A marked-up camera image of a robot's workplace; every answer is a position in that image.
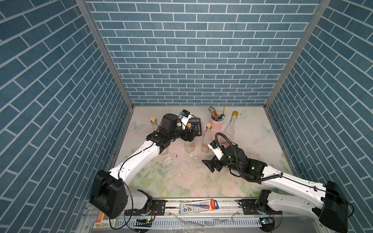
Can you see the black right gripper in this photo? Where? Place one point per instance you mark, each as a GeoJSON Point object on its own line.
{"type": "Point", "coordinates": [211, 165]}

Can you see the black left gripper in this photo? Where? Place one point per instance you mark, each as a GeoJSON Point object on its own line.
{"type": "Point", "coordinates": [190, 136]}

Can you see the short corked glass bottle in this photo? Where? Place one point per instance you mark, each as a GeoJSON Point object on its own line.
{"type": "Point", "coordinates": [190, 142]}

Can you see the clear glass bottle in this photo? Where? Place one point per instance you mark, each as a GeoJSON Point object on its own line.
{"type": "Point", "coordinates": [159, 137]}

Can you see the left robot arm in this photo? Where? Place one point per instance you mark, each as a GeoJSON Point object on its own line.
{"type": "Point", "coordinates": [110, 191]}

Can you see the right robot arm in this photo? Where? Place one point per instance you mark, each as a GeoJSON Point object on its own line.
{"type": "Point", "coordinates": [325, 202]}

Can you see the corked glass bottle red label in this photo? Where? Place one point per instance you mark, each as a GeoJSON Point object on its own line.
{"type": "Point", "coordinates": [207, 138]}

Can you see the tall gold-capped glass bottle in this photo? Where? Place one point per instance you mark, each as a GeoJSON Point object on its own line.
{"type": "Point", "coordinates": [229, 130]}

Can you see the black desk calculator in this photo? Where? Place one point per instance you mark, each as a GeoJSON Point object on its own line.
{"type": "Point", "coordinates": [196, 125]}

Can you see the pink metal pen bucket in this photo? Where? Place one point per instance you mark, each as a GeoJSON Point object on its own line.
{"type": "Point", "coordinates": [216, 125]}

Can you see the pens in bucket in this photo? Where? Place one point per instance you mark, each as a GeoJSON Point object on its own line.
{"type": "Point", "coordinates": [215, 115]}

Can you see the coloured highlighter pack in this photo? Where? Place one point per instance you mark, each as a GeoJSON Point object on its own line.
{"type": "Point", "coordinates": [103, 222]}

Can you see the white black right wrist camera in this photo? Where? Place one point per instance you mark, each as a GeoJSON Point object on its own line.
{"type": "Point", "coordinates": [215, 147]}

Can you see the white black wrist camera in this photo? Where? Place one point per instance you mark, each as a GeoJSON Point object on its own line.
{"type": "Point", "coordinates": [215, 147]}
{"type": "Point", "coordinates": [184, 117]}

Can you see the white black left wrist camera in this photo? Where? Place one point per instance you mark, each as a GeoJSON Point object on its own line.
{"type": "Point", "coordinates": [184, 117]}

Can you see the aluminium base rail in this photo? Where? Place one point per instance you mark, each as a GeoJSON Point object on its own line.
{"type": "Point", "coordinates": [196, 216]}

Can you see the aluminium corner post left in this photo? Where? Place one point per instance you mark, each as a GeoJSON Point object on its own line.
{"type": "Point", "coordinates": [88, 17]}

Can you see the aluminium corner post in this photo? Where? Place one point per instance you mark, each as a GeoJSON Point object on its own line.
{"type": "Point", "coordinates": [316, 17]}
{"type": "Point", "coordinates": [88, 17]}

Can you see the aluminium corner post right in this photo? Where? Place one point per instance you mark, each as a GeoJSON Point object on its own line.
{"type": "Point", "coordinates": [316, 17]}

